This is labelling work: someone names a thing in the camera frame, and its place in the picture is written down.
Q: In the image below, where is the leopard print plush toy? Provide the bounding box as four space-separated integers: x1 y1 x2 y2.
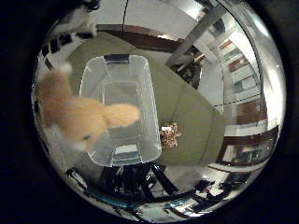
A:
159 121 182 149

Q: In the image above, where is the olive green table cloth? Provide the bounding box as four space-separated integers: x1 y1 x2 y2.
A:
66 32 226 166

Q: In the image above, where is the orange plush fox toy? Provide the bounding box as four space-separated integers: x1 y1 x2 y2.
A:
35 63 142 152

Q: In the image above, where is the brown and white bookshelf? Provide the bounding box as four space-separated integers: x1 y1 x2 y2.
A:
217 37 269 129

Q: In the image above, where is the clear plastic storage container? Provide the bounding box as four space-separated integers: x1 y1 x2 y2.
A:
78 53 164 168

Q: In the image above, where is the dark office chair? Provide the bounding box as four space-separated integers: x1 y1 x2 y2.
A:
172 53 205 91

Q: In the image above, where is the black stand frame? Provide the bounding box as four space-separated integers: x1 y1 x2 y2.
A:
98 161 181 201

